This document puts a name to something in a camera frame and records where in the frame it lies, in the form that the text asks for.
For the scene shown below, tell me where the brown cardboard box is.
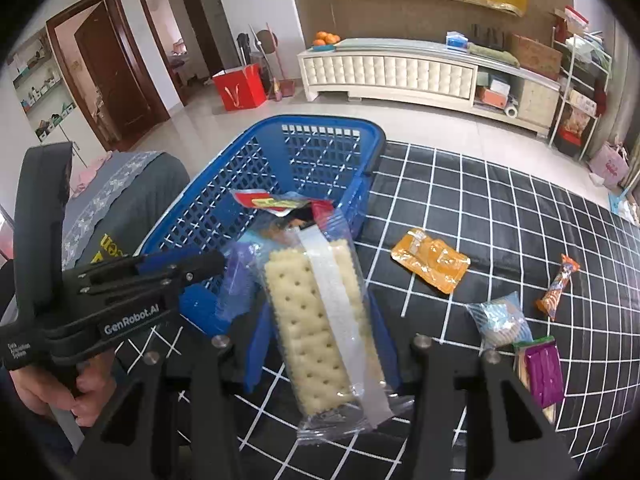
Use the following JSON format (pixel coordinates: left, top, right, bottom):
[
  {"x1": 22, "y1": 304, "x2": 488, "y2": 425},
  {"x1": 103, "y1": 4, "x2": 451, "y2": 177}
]
[{"x1": 510, "y1": 34, "x2": 563, "y2": 81}]

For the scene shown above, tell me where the green folded cloth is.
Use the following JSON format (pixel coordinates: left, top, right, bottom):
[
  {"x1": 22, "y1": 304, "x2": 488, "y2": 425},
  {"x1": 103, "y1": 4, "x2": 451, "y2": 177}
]
[{"x1": 467, "y1": 44, "x2": 521, "y2": 67}]

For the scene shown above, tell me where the red and yellow snack packet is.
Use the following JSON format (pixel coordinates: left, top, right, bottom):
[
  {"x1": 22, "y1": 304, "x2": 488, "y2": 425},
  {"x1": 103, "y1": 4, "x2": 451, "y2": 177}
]
[{"x1": 230, "y1": 189, "x2": 308, "y2": 216}]

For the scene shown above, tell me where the grey covered seat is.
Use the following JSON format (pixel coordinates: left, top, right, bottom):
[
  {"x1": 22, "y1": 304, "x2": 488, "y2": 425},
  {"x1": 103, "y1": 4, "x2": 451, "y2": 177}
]
[{"x1": 60, "y1": 150, "x2": 191, "y2": 281}]

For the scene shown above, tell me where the orange sausage packet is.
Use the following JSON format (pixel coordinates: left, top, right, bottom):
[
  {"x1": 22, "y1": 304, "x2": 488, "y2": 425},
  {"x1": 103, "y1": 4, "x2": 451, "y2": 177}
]
[{"x1": 536, "y1": 254, "x2": 581, "y2": 322}]

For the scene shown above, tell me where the orange snack packet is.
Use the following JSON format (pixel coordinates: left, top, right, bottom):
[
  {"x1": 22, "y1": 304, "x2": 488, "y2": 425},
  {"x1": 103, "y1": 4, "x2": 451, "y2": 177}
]
[{"x1": 390, "y1": 227, "x2": 472, "y2": 295}]

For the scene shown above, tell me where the purple snack packet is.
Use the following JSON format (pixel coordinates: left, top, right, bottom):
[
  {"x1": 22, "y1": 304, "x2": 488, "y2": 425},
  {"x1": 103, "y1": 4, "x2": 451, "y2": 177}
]
[
  {"x1": 512, "y1": 336, "x2": 561, "y2": 426},
  {"x1": 522, "y1": 345, "x2": 565, "y2": 408}
]

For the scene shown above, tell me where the pink cloth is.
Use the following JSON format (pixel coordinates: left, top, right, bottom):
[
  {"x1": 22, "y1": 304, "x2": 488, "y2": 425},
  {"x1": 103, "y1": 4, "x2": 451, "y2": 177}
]
[{"x1": 70, "y1": 155, "x2": 111, "y2": 198}]

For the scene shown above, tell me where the white metal shelf rack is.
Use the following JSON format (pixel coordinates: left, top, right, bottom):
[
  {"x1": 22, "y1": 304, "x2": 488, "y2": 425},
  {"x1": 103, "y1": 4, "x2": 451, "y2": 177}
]
[{"x1": 547, "y1": 25, "x2": 613, "y2": 161}]

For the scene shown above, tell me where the lavender tube snack packet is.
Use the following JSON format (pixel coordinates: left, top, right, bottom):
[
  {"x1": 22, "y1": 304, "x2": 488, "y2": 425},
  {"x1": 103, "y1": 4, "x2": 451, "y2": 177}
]
[{"x1": 217, "y1": 242, "x2": 263, "y2": 323}]

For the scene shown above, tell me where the black checked tablecloth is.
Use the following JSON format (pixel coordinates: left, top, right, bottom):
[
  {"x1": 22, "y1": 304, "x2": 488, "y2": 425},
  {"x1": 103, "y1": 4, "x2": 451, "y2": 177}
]
[{"x1": 115, "y1": 140, "x2": 640, "y2": 480}]

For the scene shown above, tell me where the red paper bag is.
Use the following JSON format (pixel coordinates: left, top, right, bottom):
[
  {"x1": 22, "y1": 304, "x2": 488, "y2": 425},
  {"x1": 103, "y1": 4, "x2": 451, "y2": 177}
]
[{"x1": 212, "y1": 64, "x2": 268, "y2": 112}]

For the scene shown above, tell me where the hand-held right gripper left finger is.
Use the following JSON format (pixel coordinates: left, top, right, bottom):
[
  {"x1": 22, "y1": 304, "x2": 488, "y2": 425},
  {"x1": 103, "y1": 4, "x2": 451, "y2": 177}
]
[{"x1": 70, "y1": 305, "x2": 281, "y2": 480}]

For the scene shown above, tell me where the person's left hand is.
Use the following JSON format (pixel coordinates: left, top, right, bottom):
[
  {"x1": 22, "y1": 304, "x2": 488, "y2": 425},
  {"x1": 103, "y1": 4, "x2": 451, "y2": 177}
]
[{"x1": 7, "y1": 347, "x2": 118, "y2": 428}]

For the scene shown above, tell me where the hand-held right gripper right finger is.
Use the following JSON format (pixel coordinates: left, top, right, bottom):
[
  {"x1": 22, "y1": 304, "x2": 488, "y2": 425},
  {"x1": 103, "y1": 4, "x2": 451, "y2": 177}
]
[{"x1": 367, "y1": 302, "x2": 583, "y2": 480}]

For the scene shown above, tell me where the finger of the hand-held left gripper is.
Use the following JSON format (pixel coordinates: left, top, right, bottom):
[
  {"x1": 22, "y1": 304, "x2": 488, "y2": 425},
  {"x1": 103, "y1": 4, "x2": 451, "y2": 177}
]
[
  {"x1": 77, "y1": 272, "x2": 201, "y2": 307},
  {"x1": 75, "y1": 250, "x2": 227, "y2": 281}
]

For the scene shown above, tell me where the blue plastic basket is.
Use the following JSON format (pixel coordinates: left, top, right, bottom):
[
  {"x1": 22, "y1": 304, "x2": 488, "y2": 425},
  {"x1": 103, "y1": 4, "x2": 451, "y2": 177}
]
[{"x1": 135, "y1": 115, "x2": 387, "y2": 333}]

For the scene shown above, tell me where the white wall shelf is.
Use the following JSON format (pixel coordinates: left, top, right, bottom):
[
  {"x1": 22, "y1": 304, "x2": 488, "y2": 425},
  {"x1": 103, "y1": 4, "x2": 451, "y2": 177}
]
[{"x1": 7, "y1": 30, "x2": 76, "y2": 143}]

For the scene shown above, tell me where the pink paper bag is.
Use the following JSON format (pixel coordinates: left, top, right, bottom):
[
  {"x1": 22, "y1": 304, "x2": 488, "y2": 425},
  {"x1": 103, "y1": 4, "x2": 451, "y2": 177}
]
[{"x1": 589, "y1": 142, "x2": 630, "y2": 177}]

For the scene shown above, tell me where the dark wooden doorway frame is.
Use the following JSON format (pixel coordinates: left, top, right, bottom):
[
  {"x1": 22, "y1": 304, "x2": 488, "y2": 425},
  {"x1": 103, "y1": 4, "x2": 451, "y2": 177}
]
[{"x1": 134, "y1": 0, "x2": 223, "y2": 106}]

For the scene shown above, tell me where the dark wooden door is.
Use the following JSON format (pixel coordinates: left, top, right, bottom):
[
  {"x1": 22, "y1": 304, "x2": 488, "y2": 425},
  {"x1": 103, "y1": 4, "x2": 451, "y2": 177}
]
[{"x1": 46, "y1": 0, "x2": 171, "y2": 151}]

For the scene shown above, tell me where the white cracker packet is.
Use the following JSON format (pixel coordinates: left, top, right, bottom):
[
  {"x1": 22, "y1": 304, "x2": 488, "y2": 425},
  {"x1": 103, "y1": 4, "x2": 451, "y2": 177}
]
[{"x1": 247, "y1": 210, "x2": 416, "y2": 443}]

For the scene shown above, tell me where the clear cake packet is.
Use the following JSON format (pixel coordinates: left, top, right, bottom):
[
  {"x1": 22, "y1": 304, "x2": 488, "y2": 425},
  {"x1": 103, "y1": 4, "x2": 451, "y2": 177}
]
[{"x1": 466, "y1": 291, "x2": 533, "y2": 351}]

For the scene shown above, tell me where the orange box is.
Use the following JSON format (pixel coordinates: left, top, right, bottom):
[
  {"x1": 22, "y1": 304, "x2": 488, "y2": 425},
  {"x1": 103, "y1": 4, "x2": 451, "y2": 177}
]
[{"x1": 476, "y1": 86, "x2": 508, "y2": 108}]

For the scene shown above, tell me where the white tv cabinet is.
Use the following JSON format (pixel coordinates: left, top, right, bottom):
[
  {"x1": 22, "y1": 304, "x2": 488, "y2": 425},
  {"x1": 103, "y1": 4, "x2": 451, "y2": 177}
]
[{"x1": 297, "y1": 37, "x2": 563, "y2": 138}]

